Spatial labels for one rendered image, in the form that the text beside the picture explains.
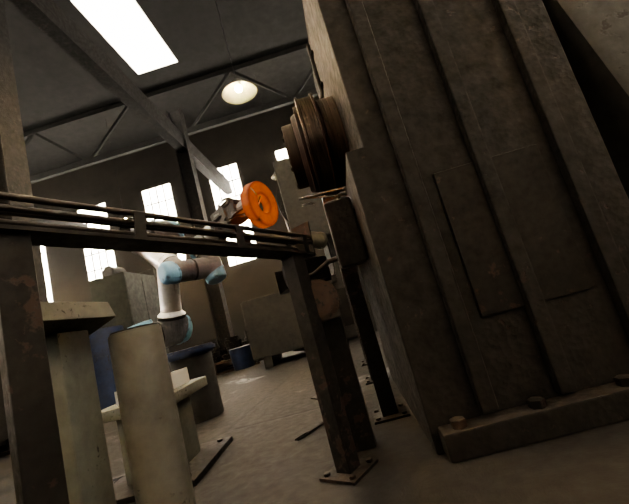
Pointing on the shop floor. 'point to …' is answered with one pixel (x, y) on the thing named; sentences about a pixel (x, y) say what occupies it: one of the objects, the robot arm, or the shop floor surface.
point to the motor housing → (343, 364)
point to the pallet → (225, 352)
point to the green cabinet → (127, 297)
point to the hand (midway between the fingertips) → (258, 199)
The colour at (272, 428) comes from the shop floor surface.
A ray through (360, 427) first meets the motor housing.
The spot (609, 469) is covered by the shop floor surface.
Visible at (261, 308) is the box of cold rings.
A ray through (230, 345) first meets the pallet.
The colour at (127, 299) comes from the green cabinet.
